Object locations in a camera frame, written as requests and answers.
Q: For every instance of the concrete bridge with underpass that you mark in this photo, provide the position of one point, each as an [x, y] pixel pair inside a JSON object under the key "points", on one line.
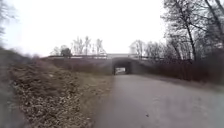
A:
{"points": [[121, 63]]}

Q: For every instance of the row of distant trees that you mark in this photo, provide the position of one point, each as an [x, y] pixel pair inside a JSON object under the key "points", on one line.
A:
{"points": [[78, 46]]}

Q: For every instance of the grey asphalt path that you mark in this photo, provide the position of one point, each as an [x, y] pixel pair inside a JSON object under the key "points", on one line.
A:
{"points": [[160, 103]]}

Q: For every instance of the brown grass verge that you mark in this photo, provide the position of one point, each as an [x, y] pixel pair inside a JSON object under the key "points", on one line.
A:
{"points": [[53, 96]]}

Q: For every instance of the dark hedge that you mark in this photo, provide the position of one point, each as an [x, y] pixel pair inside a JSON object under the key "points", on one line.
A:
{"points": [[186, 70]]}

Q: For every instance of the group of bare trees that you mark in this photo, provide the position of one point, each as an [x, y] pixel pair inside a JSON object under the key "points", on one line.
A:
{"points": [[196, 30]]}

